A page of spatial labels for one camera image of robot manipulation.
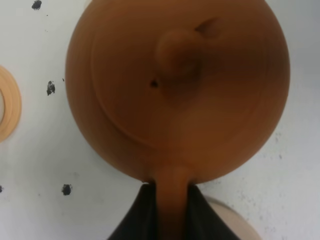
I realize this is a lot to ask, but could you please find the brown clay teapot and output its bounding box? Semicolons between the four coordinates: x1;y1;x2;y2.
65;0;290;240

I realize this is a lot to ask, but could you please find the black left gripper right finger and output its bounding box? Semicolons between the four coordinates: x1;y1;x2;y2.
186;185;239;240

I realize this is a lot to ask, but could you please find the beige round teapot coaster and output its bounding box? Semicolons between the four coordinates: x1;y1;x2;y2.
205;196;262;240

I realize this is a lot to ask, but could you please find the orange near cup coaster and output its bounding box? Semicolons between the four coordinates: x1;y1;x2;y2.
0;66;22;142

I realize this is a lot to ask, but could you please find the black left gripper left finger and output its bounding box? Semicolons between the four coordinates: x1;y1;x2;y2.
108;183;158;240

